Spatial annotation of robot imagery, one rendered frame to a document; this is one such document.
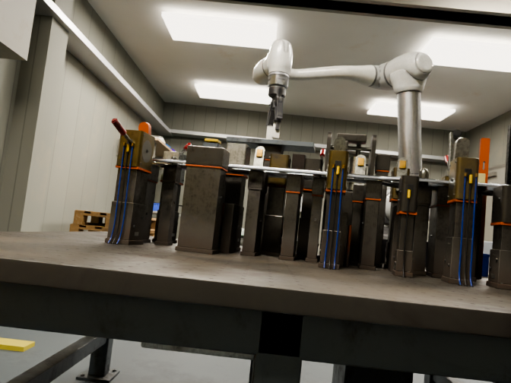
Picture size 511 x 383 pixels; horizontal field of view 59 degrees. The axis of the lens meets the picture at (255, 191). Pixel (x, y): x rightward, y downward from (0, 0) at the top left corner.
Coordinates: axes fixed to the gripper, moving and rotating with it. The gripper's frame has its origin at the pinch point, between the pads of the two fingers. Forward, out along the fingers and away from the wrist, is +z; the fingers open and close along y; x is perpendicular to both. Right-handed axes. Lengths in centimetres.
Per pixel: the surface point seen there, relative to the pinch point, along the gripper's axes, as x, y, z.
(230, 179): -19.1, 13.7, 23.3
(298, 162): 6.3, 18.3, 13.5
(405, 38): 201, -228, -178
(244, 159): -14.9, 16.7, 15.1
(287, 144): 3.9, 8.9, 5.1
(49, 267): -65, 103, 51
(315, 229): 7, 41, 39
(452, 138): 54, 45, 1
